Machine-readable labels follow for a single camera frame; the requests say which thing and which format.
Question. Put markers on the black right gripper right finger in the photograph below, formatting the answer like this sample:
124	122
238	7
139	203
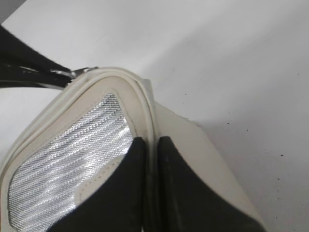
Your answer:
200	192

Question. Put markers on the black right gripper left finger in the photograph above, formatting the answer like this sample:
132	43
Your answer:
117	205

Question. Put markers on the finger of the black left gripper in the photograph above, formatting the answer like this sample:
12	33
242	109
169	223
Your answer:
14	51
52	81

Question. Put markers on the cream canvas zipper bag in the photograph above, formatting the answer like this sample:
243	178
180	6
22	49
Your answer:
71	149

